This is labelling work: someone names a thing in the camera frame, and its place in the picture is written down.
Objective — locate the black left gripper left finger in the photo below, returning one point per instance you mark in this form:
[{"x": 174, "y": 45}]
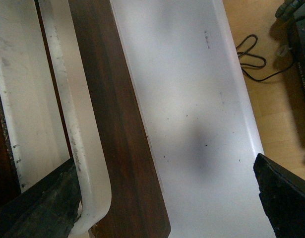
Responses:
[{"x": 48, "y": 209}]

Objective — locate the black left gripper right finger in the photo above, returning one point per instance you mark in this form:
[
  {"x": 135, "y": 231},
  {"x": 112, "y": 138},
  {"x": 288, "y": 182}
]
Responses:
[{"x": 282, "y": 194}]

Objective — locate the black equipment base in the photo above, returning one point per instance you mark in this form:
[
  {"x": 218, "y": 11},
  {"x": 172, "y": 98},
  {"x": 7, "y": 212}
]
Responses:
[{"x": 294, "y": 12}]

